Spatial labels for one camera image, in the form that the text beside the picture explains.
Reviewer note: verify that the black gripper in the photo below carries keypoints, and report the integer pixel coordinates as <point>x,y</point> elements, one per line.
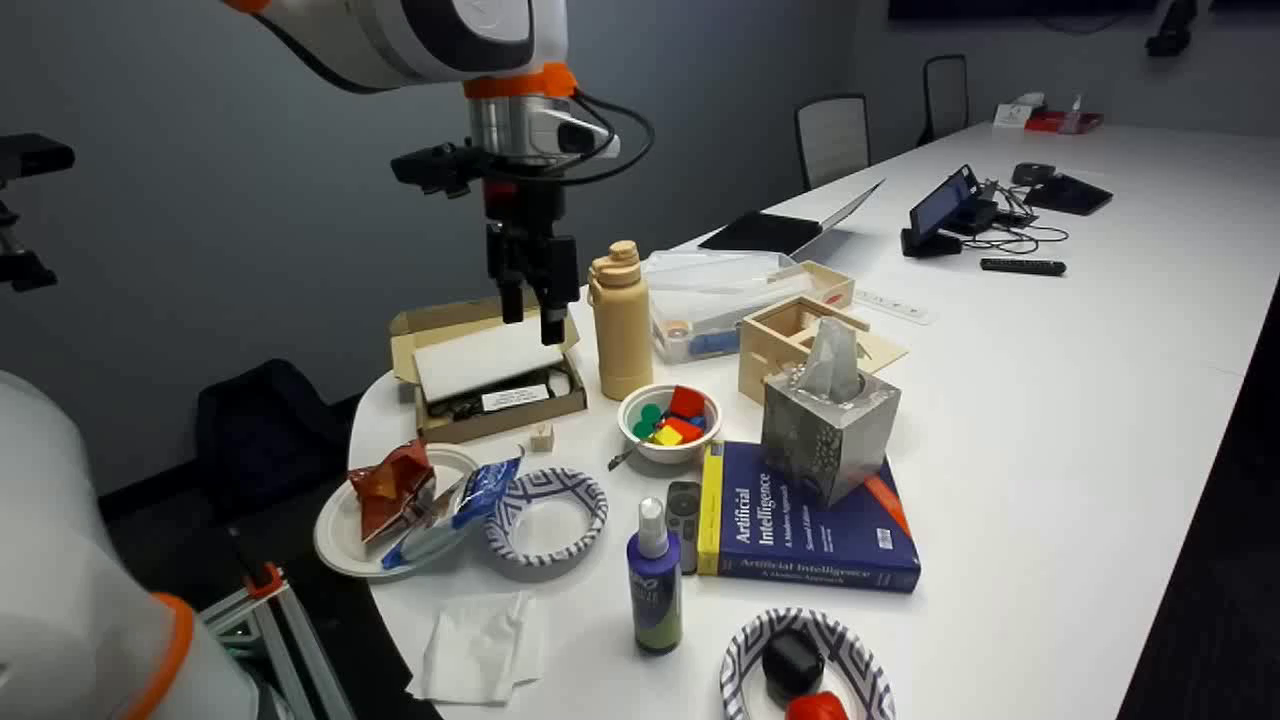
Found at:
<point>526,234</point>

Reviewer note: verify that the white orange-ringed robot arm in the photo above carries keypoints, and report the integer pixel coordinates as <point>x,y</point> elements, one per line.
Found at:
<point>400,32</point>

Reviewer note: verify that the white bowl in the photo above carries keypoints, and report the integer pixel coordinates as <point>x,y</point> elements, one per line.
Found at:
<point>665,452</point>

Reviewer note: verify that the white sheet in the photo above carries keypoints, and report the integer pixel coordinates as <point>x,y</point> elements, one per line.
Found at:
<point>485,359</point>

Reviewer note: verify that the open cardboard box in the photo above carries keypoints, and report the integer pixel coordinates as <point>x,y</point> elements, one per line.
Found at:
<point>454,323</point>

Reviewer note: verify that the tan water bottle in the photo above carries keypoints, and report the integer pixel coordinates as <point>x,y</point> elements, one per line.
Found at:
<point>623,335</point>

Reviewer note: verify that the small wooden cube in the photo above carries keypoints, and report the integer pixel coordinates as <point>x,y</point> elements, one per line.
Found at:
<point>541,438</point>

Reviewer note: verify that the green block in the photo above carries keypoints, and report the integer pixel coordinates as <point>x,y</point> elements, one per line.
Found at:
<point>647,421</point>

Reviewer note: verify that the red block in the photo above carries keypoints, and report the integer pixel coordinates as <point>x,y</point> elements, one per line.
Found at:
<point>685,403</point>

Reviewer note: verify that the yellow block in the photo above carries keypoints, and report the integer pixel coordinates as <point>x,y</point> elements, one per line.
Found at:
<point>665,438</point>

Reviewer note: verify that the blue snack bag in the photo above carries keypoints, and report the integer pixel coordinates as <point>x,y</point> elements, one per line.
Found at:
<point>482,494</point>

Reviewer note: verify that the orange block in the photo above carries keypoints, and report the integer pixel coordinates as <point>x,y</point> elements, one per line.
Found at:
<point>691,430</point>

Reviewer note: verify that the empty blue patterned paper plate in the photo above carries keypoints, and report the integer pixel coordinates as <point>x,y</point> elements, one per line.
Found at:
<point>545,525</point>

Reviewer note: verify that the red chip bag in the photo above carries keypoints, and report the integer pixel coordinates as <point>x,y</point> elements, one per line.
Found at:
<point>392,487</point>

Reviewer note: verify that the open laptop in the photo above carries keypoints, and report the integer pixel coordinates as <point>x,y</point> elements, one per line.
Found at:
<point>760,234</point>

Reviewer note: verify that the large wooden box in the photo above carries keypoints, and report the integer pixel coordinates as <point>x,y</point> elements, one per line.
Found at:
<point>765,359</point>

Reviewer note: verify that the grey remote control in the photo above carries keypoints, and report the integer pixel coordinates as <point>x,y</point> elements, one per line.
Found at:
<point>681,515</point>

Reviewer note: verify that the small wooden box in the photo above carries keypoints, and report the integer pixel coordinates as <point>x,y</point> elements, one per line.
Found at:
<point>830,281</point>

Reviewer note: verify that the black backpack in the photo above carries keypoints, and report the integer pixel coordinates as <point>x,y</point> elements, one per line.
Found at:
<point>265,434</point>

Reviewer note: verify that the plain white paper plate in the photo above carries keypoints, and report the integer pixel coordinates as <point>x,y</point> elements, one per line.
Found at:
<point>343,540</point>

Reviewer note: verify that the purple spray bottle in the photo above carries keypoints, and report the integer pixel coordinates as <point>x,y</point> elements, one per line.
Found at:
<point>657,601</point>

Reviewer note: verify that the grey tissue box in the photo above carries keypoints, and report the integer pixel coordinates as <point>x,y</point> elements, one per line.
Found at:
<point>825,440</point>

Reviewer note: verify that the blue yellow textbook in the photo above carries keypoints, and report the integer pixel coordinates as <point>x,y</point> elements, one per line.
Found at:
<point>775,534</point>

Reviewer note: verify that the white-backed office chair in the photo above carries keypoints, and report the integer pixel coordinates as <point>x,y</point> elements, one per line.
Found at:
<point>832,142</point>

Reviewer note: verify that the white napkin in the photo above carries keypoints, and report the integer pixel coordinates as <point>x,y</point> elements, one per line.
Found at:
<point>472,653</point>

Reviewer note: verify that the grey tripod with red knob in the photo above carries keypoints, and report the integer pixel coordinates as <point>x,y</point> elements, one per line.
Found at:
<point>273,627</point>

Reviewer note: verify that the phone on black stand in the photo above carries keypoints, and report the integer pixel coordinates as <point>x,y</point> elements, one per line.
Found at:
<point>943,202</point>

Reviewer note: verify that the dark office chair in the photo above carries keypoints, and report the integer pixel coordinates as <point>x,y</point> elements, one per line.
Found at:
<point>944,98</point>

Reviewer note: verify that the black remote stick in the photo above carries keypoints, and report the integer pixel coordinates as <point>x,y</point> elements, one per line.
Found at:
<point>1020,265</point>

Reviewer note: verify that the red object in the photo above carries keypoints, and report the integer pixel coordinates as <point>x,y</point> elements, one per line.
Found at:
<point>816,711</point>

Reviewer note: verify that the black round object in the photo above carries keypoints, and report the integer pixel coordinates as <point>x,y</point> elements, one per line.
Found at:
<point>1034,174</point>

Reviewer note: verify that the white box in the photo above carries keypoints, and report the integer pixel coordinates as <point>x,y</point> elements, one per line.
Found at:
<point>1016,114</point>

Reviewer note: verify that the black pouch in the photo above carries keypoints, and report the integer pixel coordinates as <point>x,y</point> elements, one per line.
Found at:
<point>1066,194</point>

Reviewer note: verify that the red flat item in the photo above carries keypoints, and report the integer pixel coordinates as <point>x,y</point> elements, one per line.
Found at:
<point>1062,123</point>

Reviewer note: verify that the black ceiling-hung device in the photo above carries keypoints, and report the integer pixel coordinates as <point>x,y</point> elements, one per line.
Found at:
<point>1171,32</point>

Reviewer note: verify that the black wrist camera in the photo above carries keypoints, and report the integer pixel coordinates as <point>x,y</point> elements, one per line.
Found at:
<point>433,166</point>

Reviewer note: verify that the black camera on stand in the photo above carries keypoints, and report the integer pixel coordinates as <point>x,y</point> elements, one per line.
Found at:
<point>26,157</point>

